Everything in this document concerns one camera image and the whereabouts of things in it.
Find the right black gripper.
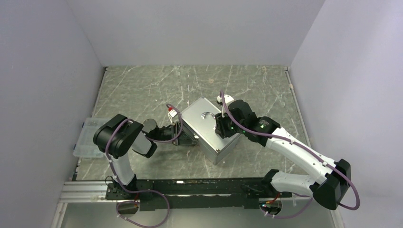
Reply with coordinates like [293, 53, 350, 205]
[215, 109, 246, 139]

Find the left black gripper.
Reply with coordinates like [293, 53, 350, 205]
[152, 122, 196, 146]

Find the grey metal medicine case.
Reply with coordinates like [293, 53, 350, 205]
[181, 97, 240, 165]

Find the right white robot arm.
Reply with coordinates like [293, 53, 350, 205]
[215, 95, 353, 210]

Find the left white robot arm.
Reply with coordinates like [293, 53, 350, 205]
[93, 114, 196, 200]

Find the clear plastic storage box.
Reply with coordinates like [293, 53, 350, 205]
[73, 118, 109, 158]

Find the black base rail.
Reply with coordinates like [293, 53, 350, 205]
[106, 178, 282, 211]

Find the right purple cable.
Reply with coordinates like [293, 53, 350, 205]
[219, 89, 360, 219]

